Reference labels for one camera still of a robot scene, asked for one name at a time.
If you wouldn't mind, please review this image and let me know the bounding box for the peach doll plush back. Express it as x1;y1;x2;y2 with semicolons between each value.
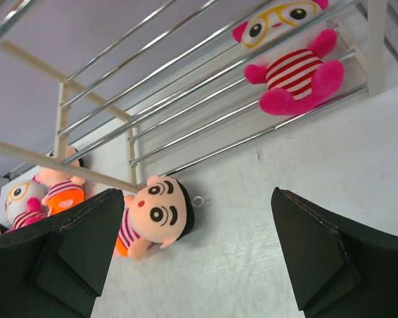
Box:
33;145;87;217

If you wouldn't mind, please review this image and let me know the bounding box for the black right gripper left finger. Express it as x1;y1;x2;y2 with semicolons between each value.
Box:
0;189;124;317

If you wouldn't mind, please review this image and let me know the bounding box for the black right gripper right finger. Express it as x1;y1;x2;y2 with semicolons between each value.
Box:
271;187;398;317

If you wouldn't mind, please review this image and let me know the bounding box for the pink panda plush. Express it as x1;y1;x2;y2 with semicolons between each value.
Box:
5;180;47;231
232;1;345;116

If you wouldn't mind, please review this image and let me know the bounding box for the pink panda plush back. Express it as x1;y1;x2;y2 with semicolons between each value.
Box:
5;180;47;231

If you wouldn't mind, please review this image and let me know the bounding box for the pink panda plush front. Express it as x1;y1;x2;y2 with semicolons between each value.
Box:
232;1;345;116

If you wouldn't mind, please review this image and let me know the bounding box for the cream metal-rod shelf rack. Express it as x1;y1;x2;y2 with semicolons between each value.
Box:
0;0;398;193

